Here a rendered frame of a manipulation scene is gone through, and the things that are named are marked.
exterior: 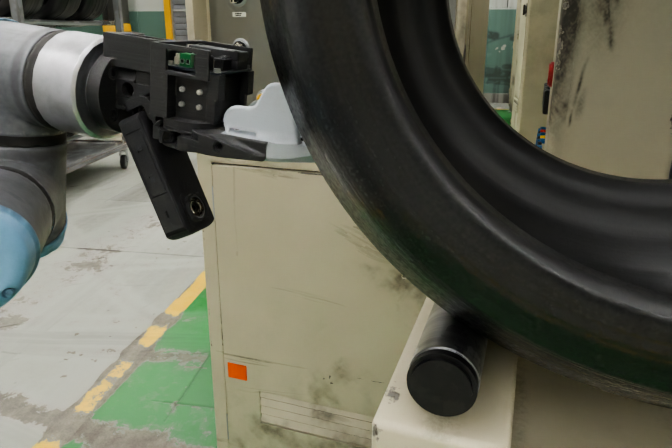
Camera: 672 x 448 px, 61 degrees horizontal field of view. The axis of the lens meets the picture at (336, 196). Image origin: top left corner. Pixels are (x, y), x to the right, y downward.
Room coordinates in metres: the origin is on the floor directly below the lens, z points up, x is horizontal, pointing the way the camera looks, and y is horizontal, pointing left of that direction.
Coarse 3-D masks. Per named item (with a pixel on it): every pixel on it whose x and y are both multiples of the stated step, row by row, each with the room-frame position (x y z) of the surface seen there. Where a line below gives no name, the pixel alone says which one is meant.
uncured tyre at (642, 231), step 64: (320, 0) 0.32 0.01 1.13; (384, 0) 0.56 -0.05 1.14; (448, 0) 0.59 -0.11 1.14; (320, 64) 0.32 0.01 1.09; (384, 64) 0.31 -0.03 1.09; (448, 64) 0.56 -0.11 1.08; (320, 128) 0.33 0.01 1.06; (384, 128) 0.30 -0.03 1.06; (448, 128) 0.55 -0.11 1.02; (512, 128) 0.56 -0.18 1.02; (384, 192) 0.31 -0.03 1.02; (448, 192) 0.29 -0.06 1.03; (512, 192) 0.53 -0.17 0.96; (576, 192) 0.52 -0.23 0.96; (640, 192) 0.50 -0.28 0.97; (384, 256) 0.35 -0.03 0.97; (448, 256) 0.30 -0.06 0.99; (512, 256) 0.28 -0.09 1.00; (576, 256) 0.48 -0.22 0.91; (640, 256) 0.47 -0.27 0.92; (512, 320) 0.28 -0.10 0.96; (576, 320) 0.27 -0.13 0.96; (640, 320) 0.26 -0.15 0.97; (640, 384) 0.26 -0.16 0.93
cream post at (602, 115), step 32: (576, 0) 0.63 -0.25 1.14; (608, 0) 0.62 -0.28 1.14; (640, 0) 0.61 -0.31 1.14; (576, 32) 0.63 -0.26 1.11; (608, 32) 0.62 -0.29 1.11; (640, 32) 0.61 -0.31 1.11; (576, 64) 0.63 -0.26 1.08; (608, 64) 0.62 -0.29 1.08; (640, 64) 0.61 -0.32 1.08; (576, 96) 0.62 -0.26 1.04; (608, 96) 0.61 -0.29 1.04; (640, 96) 0.60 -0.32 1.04; (576, 128) 0.62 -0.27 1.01; (608, 128) 0.61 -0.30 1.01; (640, 128) 0.60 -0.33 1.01; (576, 160) 0.62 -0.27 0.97; (608, 160) 0.61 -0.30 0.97; (640, 160) 0.60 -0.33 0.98
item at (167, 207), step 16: (144, 112) 0.48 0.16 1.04; (128, 128) 0.48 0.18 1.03; (144, 128) 0.47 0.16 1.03; (128, 144) 0.48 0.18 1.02; (144, 144) 0.47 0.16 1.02; (160, 144) 0.48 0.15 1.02; (144, 160) 0.47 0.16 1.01; (160, 160) 0.47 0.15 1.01; (176, 160) 0.49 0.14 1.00; (144, 176) 0.47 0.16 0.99; (160, 176) 0.46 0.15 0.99; (176, 176) 0.48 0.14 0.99; (192, 176) 0.50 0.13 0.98; (160, 192) 0.46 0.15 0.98; (176, 192) 0.47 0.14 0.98; (192, 192) 0.48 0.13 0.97; (160, 208) 0.46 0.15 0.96; (176, 208) 0.46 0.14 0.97; (192, 208) 0.47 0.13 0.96; (208, 208) 0.49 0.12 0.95; (176, 224) 0.46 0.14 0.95; (192, 224) 0.46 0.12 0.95; (208, 224) 0.49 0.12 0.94
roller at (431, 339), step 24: (432, 312) 0.37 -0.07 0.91; (432, 336) 0.33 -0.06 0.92; (456, 336) 0.33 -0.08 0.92; (480, 336) 0.34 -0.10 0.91; (432, 360) 0.30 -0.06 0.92; (456, 360) 0.30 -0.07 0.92; (480, 360) 0.32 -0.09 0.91; (408, 384) 0.31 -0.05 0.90; (432, 384) 0.30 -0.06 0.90; (456, 384) 0.30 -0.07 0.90; (432, 408) 0.30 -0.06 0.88; (456, 408) 0.30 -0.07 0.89
